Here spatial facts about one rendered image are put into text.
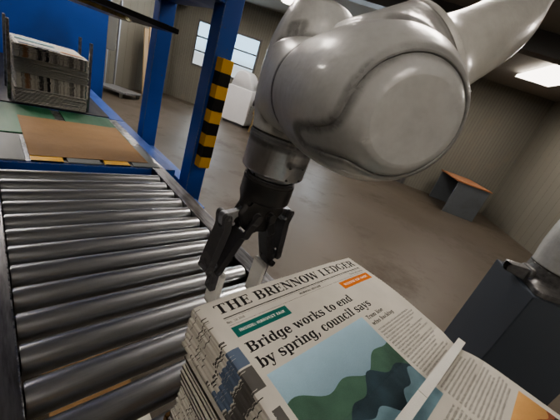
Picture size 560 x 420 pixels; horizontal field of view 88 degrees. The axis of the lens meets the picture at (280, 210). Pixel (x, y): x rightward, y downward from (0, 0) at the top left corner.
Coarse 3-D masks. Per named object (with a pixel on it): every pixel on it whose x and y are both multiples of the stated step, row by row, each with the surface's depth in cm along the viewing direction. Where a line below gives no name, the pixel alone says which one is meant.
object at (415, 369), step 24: (432, 336) 37; (408, 360) 32; (432, 360) 33; (456, 360) 34; (480, 360) 36; (384, 384) 28; (408, 384) 29; (456, 384) 31; (360, 408) 25; (384, 408) 25; (432, 408) 27; (456, 408) 28
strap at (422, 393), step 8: (456, 344) 36; (448, 352) 33; (456, 352) 34; (448, 360) 32; (440, 368) 30; (432, 376) 29; (440, 376) 29; (424, 384) 27; (432, 384) 28; (416, 392) 26; (424, 392) 26; (416, 400) 25; (424, 400) 26; (408, 408) 24; (416, 408) 25; (400, 416) 24; (408, 416) 24
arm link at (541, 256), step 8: (552, 232) 73; (544, 240) 75; (552, 240) 72; (544, 248) 74; (552, 248) 72; (536, 256) 76; (544, 256) 73; (552, 256) 71; (544, 264) 73; (552, 264) 71; (552, 272) 71
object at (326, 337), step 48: (288, 288) 36; (336, 288) 39; (384, 288) 43; (192, 336) 30; (240, 336) 27; (288, 336) 29; (336, 336) 31; (384, 336) 34; (192, 384) 30; (240, 384) 24; (288, 384) 24; (336, 384) 26
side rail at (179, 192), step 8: (152, 168) 117; (160, 168) 119; (160, 176) 112; (168, 176) 115; (168, 184) 108; (176, 184) 110; (176, 192) 104; (184, 192) 106; (184, 200) 100; (192, 200) 102; (192, 208) 97; (200, 208) 99; (192, 216) 95; (200, 216) 94; (208, 216) 96; (200, 224) 92; (208, 224) 91; (240, 248) 84; (240, 256) 81; (248, 256) 82; (232, 264) 81; (240, 264) 78; (248, 264) 78; (248, 272) 76; (264, 280) 74; (272, 280) 76
